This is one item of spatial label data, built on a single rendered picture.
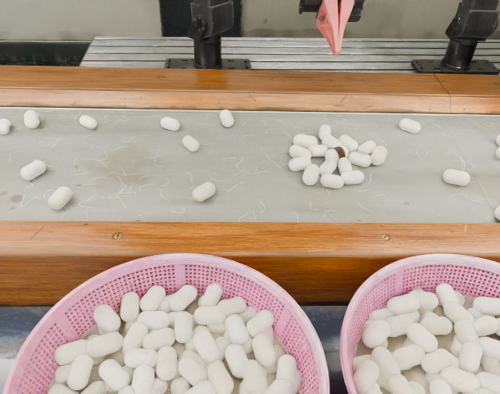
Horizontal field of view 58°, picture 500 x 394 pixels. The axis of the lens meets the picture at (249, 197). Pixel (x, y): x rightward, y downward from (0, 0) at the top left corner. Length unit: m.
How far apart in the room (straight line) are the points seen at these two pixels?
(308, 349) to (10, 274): 0.33
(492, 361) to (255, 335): 0.23
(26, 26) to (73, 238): 2.46
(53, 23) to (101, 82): 2.05
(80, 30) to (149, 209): 2.32
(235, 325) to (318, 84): 0.51
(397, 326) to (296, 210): 0.19
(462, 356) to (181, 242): 0.30
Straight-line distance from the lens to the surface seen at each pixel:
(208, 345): 0.45
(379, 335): 0.48
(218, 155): 0.68
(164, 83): 0.84
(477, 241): 0.58
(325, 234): 0.53
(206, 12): 1.02
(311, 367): 0.44
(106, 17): 2.81
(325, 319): 0.57
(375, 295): 0.51
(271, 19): 2.77
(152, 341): 0.46
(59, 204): 0.61
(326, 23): 0.78
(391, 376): 0.47
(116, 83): 0.85
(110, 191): 0.63
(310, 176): 0.62
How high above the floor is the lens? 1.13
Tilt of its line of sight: 40 degrees down
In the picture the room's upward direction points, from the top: 3 degrees clockwise
